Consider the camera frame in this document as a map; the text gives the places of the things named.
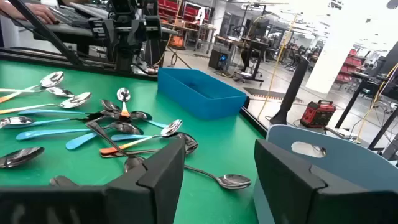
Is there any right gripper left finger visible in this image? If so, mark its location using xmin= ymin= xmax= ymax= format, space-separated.
xmin=0 ymin=138 xmax=187 ymax=224

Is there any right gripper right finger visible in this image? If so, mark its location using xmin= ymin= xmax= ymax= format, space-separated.
xmin=254 ymin=138 xmax=398 ymax=224

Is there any person's forearm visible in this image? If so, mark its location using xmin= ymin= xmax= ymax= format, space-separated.
xmin=0 ymin=1 xmax=29 ymax=19

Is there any red storage shelf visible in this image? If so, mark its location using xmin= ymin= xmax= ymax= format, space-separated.
xmin=157 ymin=0 xmax=212 ymax=22
xmin=334 ymin=48 xmax=366 ymax=85

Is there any black keyboard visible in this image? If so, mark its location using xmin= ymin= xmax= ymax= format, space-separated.
xmin=46 ymin=4 xmax=94 ymax=29

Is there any wooden workbench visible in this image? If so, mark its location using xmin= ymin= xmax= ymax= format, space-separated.
xmin=161 ymin=18 xmax=217 ymax=54

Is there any white power strip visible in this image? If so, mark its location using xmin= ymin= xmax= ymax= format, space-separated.
xmin=325 ymin=126 xmax=361 ymax=141

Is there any person's hand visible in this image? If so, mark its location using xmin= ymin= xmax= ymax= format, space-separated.
xmin=26 ymin=2 xmax=59 ymax=25

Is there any red portable generator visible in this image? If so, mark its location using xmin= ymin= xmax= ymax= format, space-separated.
xmin=299 ymin=99 xmax=336 ymax=129

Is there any black computer tower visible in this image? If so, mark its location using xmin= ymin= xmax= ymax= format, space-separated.
xmin=208 ymin=45 xmax=233 ymax=72

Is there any blue rectangular plastic bin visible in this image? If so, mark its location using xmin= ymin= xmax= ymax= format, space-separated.
xmin=157 ymin=67 xmax=249 ymax=121

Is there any black standing desk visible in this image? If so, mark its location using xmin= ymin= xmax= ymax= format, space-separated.
xmin=233 ymin=37 xmax=270 ymax=83

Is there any black monitor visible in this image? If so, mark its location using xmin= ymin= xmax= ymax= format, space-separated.
xmin=245 ymin=18 xmax=271 ymax=40

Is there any grey-blue bin with handles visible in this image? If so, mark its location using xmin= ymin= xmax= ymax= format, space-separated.
xmin=253 ymin=124 xmax=398 ymax=224

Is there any black frame strut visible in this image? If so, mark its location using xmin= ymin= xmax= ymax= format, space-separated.
xmin=7 ymin=0 xmax=85 ymax=67

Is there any black post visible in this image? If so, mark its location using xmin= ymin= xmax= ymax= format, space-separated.
xmin=269 ymin=55 xmax=310 ymax=126

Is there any yellow cable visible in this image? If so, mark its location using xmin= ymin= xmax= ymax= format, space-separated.
xmin=354 ymin=62 xmax=398 ymax=144
xmin=256 ymin=12 xmax=299 ymax=121

